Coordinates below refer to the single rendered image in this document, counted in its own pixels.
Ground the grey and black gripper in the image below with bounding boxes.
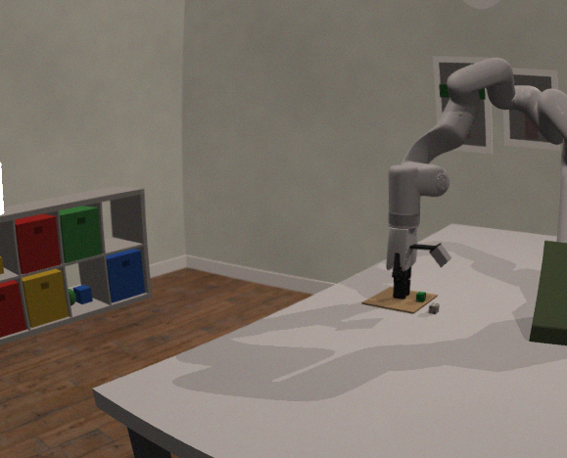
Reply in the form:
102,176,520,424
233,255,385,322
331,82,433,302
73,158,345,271
386,224,420,299

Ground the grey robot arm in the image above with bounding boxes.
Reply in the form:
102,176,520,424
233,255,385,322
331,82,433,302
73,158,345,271
389,58,567,243

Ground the white die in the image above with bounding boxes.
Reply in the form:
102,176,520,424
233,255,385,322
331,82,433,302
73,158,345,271
429,302,440,314

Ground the brown square mat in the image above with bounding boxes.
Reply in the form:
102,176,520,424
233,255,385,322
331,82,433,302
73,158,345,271
361,287,438,314

